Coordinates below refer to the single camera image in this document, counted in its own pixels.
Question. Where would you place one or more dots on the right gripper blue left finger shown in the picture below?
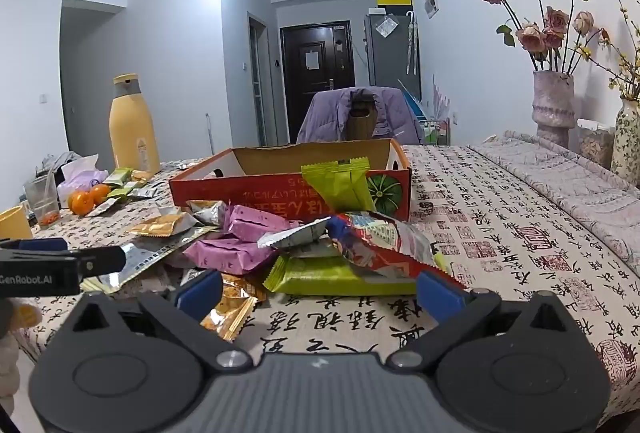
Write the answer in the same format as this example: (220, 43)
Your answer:
(200, 295)

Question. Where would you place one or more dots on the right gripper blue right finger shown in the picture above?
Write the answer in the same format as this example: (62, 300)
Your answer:
(440, 295)

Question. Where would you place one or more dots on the red blue chip bag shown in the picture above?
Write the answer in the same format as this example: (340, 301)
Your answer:
(388, 247)

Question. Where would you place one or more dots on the green snack bar packet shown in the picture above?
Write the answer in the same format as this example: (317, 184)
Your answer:
(342, 184)

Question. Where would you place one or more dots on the gold cracker packet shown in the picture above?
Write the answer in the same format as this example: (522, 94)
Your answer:
(239, 298)

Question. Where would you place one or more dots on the yellow mug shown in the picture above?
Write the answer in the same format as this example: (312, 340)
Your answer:
(14, 223)

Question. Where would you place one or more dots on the pink snack packet lower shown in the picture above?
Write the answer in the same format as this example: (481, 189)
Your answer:
(228, 255)

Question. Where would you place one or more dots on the pink snack packet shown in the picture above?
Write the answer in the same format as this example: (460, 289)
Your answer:
(228, 255)
(249, 224)

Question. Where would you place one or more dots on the clear plastic cup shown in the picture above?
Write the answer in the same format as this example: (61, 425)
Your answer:
(42, 197)

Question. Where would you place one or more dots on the pink snack packet upper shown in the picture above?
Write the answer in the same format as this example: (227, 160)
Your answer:
(249, 224)

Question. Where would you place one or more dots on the calligraphy print tablecloth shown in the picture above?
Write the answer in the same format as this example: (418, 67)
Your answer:
(494, 232)

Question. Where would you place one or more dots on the orange tangerine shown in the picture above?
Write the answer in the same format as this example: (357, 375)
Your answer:
(99, 193)
(80, 203)

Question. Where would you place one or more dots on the long green snack packet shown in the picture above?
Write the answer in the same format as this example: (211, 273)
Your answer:
(331, 277)

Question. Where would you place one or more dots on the purple tissue pack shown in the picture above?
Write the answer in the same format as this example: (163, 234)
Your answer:
(80, 175)

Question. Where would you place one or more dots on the orange cardboard tray box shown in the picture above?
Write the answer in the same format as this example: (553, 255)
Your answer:
(270, 178)

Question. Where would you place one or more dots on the large yellow thermos bottle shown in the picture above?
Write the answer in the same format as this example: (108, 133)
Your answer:
(131, 127)

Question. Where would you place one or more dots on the pink woven blanket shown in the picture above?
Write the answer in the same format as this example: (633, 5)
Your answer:
(605, 204)

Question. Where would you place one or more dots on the wooden chair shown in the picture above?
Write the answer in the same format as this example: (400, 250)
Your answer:
(362, 118)

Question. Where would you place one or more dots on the purple puffer jacket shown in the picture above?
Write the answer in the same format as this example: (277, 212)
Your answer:
(327, 115)

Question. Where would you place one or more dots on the floral patterned vase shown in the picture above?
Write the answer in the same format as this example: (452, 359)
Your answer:
(626, 146)

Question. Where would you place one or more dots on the pink ceramic vase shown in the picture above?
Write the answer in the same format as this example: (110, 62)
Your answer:
(553, 106)

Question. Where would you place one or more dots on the grey refrigerator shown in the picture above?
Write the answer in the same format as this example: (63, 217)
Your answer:
(392, 45)

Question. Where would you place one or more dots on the dark entrance door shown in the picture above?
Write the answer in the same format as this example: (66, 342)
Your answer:
(315, 58)

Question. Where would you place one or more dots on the dried pink roses bouquet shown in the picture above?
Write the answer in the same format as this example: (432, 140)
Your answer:
(558, 41)

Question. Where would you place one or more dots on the yellow box on fridge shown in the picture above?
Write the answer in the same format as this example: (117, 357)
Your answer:
(393, 3)

